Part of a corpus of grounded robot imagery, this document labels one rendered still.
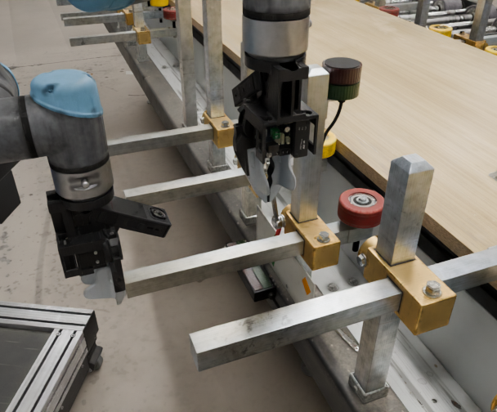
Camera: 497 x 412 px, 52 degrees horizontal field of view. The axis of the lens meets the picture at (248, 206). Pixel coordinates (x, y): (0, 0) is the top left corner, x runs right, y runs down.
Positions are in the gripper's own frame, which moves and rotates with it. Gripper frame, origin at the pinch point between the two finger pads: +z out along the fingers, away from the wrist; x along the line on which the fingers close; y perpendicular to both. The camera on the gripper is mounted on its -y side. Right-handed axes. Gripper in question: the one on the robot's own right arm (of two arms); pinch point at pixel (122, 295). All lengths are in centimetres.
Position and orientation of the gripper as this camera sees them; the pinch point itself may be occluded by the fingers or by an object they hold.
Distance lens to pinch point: 83.8
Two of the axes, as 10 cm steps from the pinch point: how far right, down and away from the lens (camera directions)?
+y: -9.3, 2.0, -3.0
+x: 3.6, 5.1, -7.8
